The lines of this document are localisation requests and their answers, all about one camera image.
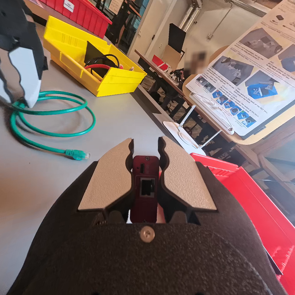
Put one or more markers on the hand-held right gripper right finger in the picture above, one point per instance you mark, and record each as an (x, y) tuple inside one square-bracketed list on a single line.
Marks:
[(186, 182)]

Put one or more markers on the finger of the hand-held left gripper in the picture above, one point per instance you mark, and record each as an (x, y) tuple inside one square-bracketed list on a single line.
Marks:
[(27, 73), (3, 93)]

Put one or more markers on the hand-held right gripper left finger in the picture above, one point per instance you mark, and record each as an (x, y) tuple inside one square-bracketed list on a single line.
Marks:
[(108, 182)]

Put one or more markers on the red ethernet splitter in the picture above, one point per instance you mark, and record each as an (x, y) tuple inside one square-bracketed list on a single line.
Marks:
[(145, 166)]

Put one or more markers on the red plastic bin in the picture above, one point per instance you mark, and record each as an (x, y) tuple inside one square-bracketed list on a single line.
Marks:
[(253, 196)]

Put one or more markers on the yellow plastic bin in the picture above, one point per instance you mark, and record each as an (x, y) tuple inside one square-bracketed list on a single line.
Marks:
[(119, 80)]

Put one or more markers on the long red ribbed tray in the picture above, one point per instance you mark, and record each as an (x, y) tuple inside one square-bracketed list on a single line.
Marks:
[(87, 13)]

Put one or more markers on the clear page holder bar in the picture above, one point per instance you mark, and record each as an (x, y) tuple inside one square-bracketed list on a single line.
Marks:
[(207, 108)]

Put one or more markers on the wooden work table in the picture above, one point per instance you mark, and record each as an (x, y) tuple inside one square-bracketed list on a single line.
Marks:
[(149, 62)]

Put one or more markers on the small red bin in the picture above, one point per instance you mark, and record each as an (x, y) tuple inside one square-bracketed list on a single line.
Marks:
[(157, 59)]

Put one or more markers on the printed instruction sheet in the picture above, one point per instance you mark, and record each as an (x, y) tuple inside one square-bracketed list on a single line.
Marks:
[(265, 69)]

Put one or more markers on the black and tan folding board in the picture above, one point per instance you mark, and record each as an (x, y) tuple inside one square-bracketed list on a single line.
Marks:
[(176, 34)]

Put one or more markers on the grey wall conduit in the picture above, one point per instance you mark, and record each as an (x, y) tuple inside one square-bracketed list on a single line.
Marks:
[(210, 35)]

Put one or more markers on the silver ventilation duct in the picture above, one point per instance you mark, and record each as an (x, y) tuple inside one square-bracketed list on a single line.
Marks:
[(191, 16)]

